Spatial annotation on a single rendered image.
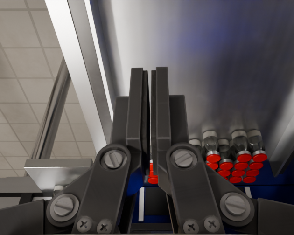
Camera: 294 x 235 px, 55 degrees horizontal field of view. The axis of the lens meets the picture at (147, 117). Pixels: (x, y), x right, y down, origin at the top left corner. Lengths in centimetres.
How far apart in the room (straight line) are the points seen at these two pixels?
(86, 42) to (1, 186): 49
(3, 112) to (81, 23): 171
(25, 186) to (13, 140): 152
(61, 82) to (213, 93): 65
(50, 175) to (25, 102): 127
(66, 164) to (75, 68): 25
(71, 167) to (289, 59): 41
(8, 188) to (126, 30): 51
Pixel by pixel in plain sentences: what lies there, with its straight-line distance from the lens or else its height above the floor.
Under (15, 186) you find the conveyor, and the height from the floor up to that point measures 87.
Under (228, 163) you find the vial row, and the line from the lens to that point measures 45.
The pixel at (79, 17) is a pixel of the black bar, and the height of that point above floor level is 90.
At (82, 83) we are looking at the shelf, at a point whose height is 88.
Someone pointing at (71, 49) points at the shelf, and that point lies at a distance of 35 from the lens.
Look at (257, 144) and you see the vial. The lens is 45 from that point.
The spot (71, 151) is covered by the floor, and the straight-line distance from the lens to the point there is 219.
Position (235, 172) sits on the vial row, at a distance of 48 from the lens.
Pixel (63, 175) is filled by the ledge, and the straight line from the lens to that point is 60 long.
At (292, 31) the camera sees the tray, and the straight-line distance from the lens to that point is 35.
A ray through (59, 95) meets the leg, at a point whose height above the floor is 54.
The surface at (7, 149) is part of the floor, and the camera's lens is 235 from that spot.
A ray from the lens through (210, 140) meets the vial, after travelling 44.
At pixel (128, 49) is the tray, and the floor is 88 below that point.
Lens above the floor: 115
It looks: 40 degrees down
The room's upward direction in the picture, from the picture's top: 179 degrees counter-clockwise
